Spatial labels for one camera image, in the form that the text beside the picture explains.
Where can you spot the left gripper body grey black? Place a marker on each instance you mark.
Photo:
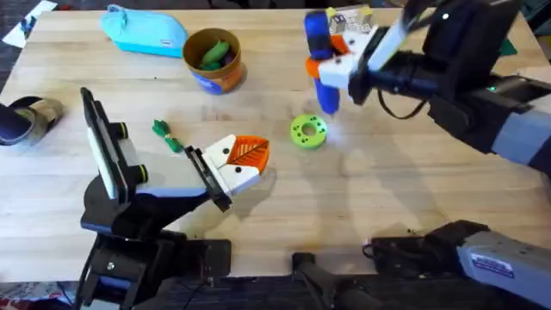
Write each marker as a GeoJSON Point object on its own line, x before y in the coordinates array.
{"type": "Point", "coordinates": [172, 176]}

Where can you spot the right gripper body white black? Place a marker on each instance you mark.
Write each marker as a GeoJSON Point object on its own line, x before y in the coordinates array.
{"type": "Point", "coordinates": [387, 47]}

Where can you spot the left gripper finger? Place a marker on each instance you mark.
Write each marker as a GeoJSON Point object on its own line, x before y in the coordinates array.
{"type": "Point", "coordinates": [219, 150]}
{"type": "Point", "coordinates": [241, 178]}

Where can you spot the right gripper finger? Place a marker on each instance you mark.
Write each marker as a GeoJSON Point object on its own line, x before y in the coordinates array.
{"type": "Point", "coordinates": [338, 71]}
{"type": "Point", "coordinates": [355, 41]}

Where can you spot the blue electric screwdriver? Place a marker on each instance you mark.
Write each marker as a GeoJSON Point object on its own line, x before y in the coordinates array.
{"type": "Point", "coordinates": [318, 30]}

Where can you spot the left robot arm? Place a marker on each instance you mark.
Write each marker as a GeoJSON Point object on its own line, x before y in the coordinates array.
{"type": "Point", "coordinates": [129, 267]}

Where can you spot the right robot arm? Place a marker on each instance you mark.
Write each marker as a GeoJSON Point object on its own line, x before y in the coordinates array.
{"type": "Point", "coordinates": [508, 262]}

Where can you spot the green vegetable toy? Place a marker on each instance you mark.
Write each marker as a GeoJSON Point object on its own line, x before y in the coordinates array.
{"type": "Point", "coordinates": [161, 128]}

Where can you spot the white box with small parts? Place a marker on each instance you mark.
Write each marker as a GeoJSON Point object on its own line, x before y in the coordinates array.
{"type": "Point", "coordinates": [353, 19]}

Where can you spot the orange tub with toys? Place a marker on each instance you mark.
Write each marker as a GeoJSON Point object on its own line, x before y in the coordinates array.
{"type": "Point", "coordinates": [219, 79]}

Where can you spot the green disc with holes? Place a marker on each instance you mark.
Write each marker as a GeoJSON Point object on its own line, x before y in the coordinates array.
{"type": "Point", "coordinates": [301, 135]}

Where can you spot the black right wrist plate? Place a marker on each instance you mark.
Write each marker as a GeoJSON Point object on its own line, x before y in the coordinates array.
{"type": "Point", "coordinates": [473, 39]}

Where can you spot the green board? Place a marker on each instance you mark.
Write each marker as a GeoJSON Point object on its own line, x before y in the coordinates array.
{"type": "Point", "coordinates": [508, 47]}

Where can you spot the light blue zip bag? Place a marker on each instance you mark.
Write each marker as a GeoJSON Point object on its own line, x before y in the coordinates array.
{"type": "Point", "coordinates": [146, 32]}

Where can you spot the white paper sheet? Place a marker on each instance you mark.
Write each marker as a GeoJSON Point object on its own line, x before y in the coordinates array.
{"type": "Point", "coordinates": [30, 21]}

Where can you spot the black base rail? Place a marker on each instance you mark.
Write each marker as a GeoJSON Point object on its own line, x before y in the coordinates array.
{"type": "Point", "coordinates": [258, 297]}

